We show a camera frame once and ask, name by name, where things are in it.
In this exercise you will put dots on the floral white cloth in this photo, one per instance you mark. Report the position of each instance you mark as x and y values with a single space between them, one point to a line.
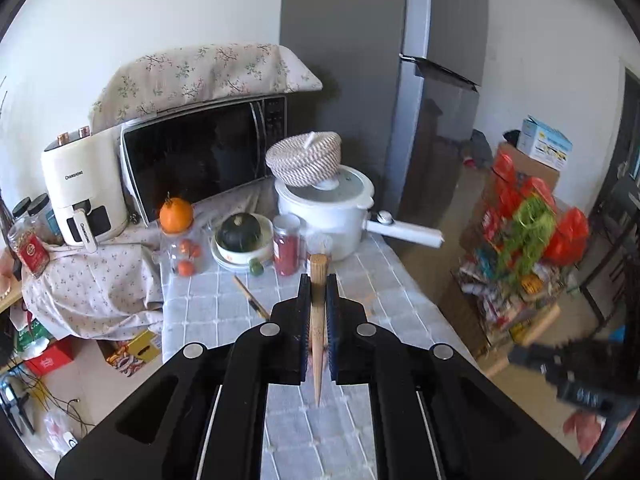
111 294

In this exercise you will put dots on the small green lime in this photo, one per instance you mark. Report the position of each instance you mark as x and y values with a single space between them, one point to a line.
256 268

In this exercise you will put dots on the woven rattan basket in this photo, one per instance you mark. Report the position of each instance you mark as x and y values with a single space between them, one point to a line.
307 159

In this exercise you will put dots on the black microwave oven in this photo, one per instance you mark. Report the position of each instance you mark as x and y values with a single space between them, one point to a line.
201 151

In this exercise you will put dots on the dark grey refrigerator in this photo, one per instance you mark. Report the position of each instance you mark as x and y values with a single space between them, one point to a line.
400 84

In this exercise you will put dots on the clear jar with tomatoes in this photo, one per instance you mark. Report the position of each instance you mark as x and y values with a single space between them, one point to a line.
185 252

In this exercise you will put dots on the red filled spice jar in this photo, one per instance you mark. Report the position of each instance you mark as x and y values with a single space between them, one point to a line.
286 229

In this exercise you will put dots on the orange fruit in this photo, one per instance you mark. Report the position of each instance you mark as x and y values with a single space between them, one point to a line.
176 215

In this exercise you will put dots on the white air fryer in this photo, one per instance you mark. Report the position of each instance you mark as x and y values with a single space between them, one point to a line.
82 175

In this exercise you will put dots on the red plastic bag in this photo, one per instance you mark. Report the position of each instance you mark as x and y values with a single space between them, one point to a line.
513 177

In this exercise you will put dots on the leaning wooden chopstick in holder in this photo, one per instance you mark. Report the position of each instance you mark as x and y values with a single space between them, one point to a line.
252 301

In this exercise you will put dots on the red label glass jar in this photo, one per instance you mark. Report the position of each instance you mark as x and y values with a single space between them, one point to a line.
26 244

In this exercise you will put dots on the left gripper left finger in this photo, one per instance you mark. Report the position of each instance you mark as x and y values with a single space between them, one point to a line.
202 414

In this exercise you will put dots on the floral cloth cover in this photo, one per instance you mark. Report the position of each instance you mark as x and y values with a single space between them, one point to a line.
188 76

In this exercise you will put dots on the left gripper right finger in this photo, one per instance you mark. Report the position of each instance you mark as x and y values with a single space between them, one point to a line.
434 414

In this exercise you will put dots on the white electric cooking pot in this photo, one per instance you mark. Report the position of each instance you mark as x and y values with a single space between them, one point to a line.
342 208

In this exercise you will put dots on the blue white cardboard box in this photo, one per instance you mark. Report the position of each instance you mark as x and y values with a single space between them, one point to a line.
544 144

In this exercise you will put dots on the black wire storage rack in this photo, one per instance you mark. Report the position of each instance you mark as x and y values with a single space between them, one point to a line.
498 304

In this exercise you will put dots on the green leafy vegetables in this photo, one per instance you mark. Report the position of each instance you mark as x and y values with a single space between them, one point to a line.
530 231

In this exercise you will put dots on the wooden chopstick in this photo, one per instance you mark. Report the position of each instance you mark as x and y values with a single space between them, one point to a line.
252 301
318 267

